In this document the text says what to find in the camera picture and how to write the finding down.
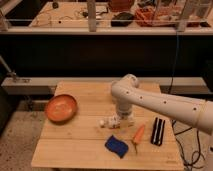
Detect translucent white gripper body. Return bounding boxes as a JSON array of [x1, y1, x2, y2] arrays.
[[116, 114, 134, 127]]

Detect white plastic bottle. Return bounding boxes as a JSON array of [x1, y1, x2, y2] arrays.
[[99, 115, 122, 129]]

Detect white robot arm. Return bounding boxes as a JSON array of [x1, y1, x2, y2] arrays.
[[111, 74, 213, 171]]

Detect orange toy carrot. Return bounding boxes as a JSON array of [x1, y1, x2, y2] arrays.
[[132, 125, 145, 153]]

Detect blue sponge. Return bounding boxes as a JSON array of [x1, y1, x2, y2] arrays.
[[105, 135, 129, 158]]

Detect black white striped eraser block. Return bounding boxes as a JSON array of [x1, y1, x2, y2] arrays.
[[150, 117, 165, 146]]

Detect orange wooden bowl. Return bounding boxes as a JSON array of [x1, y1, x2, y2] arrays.
[[45, 94, 78, 122]]

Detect black object on shelf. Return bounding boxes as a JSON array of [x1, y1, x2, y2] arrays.
[[111, 12, 134, 27]]

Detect orange basket on shelf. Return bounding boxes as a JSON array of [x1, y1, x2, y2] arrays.
[[135, 9, 173, 27]]

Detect black cables on floor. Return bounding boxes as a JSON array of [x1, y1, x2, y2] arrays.
[[170, 119, 209, 171]]

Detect blue hanging cable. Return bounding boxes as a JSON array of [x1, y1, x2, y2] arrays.
[[167, 32, 180, 95]]

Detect metal clamp bracket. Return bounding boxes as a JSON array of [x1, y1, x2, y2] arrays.
[[0, 54, 31, 84]]

